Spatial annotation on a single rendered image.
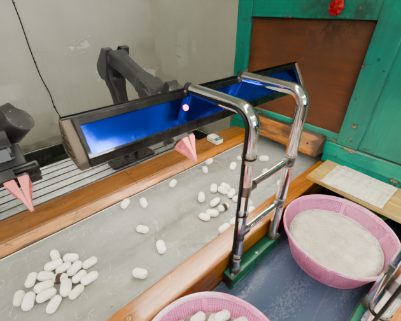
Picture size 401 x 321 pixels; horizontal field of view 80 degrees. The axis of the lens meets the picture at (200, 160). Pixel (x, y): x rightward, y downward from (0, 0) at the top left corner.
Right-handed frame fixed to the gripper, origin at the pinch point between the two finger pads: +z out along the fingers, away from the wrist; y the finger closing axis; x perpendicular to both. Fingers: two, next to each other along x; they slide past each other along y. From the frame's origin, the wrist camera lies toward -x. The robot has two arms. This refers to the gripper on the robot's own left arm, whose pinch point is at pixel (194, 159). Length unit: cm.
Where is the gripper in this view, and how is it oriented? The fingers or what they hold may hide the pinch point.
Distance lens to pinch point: 72.9
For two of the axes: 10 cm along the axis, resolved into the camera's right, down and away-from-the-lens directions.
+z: 5.0, 8.6, -1.3
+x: -4.3, 3.7, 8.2
